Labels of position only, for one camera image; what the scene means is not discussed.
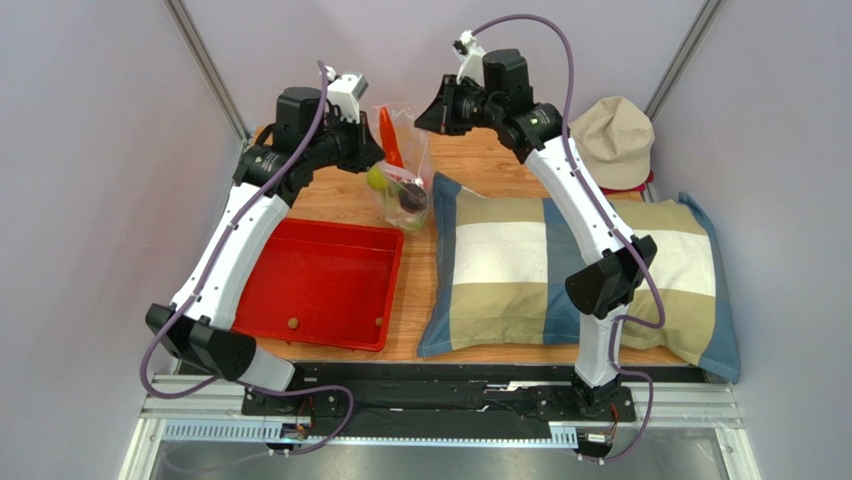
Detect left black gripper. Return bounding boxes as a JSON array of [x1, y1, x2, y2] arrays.
[[305, 109, 386, 175]]

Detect orange carrot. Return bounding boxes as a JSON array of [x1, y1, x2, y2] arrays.
[[378, 106, 405, 169]]

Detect green apple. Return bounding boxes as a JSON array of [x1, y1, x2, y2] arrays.
[[366, 165, 389, 192]]

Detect clear zip top bag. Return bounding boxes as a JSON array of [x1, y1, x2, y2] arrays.
[[367, 102, 434, 224]]

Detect dark purple mangosteen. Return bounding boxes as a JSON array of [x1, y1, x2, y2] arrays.
[[397, 183, 430, 214]]

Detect white green cauliflower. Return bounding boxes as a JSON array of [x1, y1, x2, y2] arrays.
[[385, 210, 429, 232]]

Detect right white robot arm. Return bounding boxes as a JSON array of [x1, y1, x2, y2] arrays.
[[415, 42, 657, 418]]

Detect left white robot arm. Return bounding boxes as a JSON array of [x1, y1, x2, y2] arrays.
[[145, 78, 385, 395]]

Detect red plastic tray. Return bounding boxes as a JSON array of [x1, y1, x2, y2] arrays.
[[233, 218, 404, 352]]

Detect plaid blue beige pillow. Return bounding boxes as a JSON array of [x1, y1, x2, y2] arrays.
[[417, 174, 741, 382]]

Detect beige bucket hat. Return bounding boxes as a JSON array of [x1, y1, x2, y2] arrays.
[[569, 96, 655, 189]]

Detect red folded cloth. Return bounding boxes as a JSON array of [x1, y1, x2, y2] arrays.
[[601, 170, 654, 196]]

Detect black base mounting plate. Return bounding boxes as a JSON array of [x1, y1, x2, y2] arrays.
[[237, 362, 639, 440]]

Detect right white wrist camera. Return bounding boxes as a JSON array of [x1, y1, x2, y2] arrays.
[[452, 30, 486, 86]]

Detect aluminium frame rail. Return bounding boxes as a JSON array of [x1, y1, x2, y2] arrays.
[[120, 362, 760, 479]]

